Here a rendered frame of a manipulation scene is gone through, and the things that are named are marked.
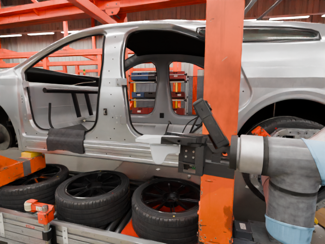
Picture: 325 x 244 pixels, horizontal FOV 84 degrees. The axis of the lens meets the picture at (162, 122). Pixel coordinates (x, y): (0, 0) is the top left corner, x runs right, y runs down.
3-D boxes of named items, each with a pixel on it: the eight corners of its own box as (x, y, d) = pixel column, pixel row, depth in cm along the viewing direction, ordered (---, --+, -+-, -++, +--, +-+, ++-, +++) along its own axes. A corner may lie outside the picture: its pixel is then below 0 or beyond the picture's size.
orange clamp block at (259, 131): (268, 134, 126) (258, 125, 127) (272, 137, 118) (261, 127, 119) (259, 141, 128) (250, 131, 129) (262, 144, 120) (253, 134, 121)
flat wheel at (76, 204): (41, 234, 141) (38, 206, 137) (71, 190, 206) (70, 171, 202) (128, 226, 150) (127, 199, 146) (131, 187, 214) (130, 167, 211)
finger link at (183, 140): (162, 144, 35) (204, 145, 37) (162, 137, 35) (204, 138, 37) (157, 142, 40) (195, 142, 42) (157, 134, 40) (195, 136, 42)
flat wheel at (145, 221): (199, 197, 192) (199, 176, 188) (221, 250, 126) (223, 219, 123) (136, 198, 190) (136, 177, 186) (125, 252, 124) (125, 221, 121)
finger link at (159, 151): (135, 165, 35) (180, 165, 37) (136, 135, 35) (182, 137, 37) (134, 162, 39) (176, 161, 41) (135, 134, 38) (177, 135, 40)
